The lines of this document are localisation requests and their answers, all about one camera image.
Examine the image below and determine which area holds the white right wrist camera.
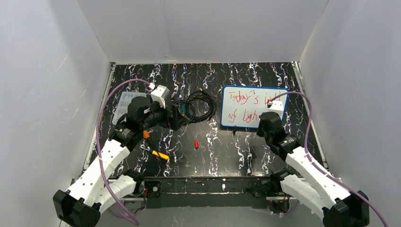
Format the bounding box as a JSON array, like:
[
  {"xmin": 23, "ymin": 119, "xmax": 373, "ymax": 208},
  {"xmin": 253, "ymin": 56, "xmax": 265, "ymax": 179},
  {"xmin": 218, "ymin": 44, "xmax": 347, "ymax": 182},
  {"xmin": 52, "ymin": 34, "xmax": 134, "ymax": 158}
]
[{"xmin": 267, "ymin": 100, "xmax": 285, "ymax": 118}]

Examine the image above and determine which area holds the yellow handled screwdriver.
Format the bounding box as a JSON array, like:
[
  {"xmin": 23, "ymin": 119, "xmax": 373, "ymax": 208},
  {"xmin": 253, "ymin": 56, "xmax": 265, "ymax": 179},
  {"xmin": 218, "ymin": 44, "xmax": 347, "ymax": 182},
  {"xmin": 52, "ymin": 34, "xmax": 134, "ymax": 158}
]
[{"xmin": 152, "ymin": 150, "xmax": 169, "ymax": 160}]

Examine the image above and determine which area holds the blue framed whiteboard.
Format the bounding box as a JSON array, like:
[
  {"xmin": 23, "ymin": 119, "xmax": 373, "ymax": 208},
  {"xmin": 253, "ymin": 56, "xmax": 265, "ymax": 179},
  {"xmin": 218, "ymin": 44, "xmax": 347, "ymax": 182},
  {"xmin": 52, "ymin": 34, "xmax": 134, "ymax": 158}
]
[{"xmin": 220, "ymin": 85, "xmax": 288, "ymax": 129}]

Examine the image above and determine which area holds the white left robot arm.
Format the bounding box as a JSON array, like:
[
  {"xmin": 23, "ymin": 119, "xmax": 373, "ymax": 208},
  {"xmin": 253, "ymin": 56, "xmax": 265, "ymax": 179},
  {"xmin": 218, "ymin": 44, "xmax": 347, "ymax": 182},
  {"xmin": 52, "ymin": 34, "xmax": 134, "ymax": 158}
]
[{"xmin": 53, "ymin": 96, "xmax": 187, "ymax": 227}]

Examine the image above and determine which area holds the green handled screwdriver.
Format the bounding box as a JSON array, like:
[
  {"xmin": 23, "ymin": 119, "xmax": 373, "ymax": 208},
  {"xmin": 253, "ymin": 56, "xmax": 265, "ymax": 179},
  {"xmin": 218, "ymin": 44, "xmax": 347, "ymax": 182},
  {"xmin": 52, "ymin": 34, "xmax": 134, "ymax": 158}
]
[{"xmin": 180, "ymin": 103, "xmax": 186, "ymax": 116}]

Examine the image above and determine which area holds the aluminium front rail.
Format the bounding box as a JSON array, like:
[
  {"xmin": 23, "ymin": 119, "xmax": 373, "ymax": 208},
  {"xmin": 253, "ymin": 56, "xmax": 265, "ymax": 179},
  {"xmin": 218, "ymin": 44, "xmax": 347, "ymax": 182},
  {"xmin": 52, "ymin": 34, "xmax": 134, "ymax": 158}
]
[{"xmin": 66, "ymin": 177, "xmax": 349, "ymax": 201}]

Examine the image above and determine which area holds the clear plastic screw box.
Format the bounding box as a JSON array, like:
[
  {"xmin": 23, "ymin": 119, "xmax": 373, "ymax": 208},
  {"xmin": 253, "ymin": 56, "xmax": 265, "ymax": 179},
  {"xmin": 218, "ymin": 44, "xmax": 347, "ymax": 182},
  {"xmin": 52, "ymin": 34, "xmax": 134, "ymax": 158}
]
[{"xmin": 112, "ymin": 91, "xmax": 147, "ymax": 125}]

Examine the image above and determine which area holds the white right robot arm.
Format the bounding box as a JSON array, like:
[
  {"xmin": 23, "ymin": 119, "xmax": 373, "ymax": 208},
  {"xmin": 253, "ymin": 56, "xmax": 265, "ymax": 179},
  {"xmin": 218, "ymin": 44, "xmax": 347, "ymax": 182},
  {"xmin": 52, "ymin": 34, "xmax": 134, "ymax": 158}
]
[{"xmin": 257, "ymin": 112, "xmax": 370, "ymax": 227}]

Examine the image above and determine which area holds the black coiled usb cable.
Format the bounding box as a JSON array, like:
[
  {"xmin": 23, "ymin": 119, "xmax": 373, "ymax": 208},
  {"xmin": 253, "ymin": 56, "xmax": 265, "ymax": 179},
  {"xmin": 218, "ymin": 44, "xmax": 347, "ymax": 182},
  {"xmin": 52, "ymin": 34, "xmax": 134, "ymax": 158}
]
[{"xmin": 178, "ymin": 90, "xmax": 218, "ymax": 125}]

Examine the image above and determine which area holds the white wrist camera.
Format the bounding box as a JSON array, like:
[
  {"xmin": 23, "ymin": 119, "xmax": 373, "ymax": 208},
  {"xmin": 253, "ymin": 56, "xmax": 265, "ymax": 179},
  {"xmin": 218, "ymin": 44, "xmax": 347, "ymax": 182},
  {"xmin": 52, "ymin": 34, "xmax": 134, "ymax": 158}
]
[
  {"xmin": 150, "ymin": 85, "xmax": 170, "ymax": 109},
  {"xmin": 267, "ymin": 100, "xmax": 285, "ymax": 118}
]

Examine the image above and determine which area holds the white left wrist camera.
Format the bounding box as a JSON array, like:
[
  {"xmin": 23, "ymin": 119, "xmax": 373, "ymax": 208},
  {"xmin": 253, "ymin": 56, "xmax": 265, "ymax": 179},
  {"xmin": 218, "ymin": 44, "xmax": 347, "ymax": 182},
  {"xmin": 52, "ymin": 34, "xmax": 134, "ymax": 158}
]
[{"xmin": 150, "ymin": 85, "xmax": 170, "ymax": 109}]

